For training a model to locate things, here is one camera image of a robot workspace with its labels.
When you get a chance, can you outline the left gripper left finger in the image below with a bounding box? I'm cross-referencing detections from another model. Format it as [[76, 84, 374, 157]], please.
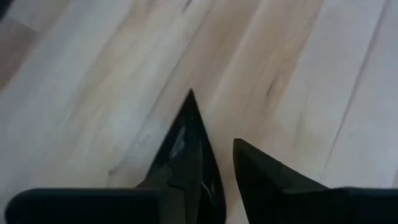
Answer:
[[4, 139, 205, 224]]

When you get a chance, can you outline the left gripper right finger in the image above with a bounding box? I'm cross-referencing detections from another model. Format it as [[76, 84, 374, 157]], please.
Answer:
[[233, 139, 398, 224]]

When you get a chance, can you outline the black teardrop mini plate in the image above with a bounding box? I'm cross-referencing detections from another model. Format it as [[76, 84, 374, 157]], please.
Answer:
[[144, 88, 227, 224]]

